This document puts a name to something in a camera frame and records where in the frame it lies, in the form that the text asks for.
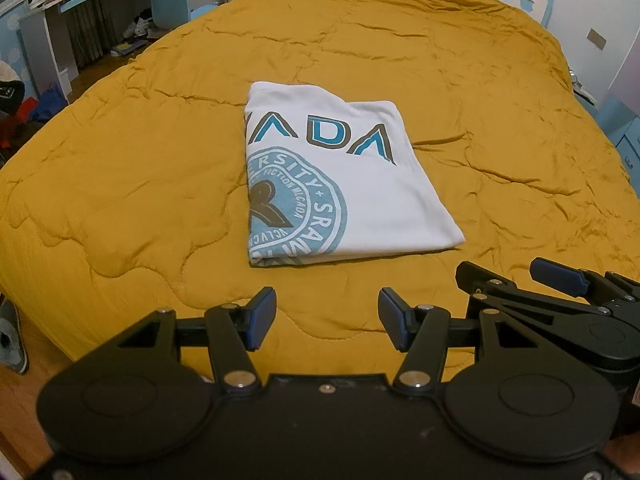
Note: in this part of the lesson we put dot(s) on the white desk with blue edge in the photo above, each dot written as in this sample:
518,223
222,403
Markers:
50,40

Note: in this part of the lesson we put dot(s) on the white printed sweatshirt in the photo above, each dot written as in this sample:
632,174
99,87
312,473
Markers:
400,200

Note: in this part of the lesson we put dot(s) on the grey desk curtain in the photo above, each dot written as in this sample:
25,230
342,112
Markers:
92,30

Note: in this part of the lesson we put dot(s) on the light blue nightstand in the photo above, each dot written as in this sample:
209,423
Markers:
625,132

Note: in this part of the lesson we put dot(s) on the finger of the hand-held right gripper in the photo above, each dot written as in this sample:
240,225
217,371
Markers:
475,275
555,271

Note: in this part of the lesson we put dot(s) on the black bag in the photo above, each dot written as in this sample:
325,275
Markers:
10,92

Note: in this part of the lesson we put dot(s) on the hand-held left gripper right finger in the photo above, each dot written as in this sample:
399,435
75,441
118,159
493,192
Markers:
392,321

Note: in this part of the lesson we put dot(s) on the yellow quilted blanket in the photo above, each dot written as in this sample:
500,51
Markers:
125,185

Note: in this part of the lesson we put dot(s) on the grey slipper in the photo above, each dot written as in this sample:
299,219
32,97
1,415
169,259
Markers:
11,340

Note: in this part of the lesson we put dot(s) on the red cloth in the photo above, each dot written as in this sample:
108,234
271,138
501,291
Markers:
15,125

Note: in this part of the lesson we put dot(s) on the pair of white sneakers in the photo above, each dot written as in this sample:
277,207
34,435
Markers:
137,27

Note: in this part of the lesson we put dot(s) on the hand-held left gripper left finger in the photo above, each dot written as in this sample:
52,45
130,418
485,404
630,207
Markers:
262,317

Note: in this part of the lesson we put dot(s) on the blue bag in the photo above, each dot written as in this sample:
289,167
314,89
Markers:
47,105

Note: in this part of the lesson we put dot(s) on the brown wall switch plate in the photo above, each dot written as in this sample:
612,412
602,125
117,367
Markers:
596,39

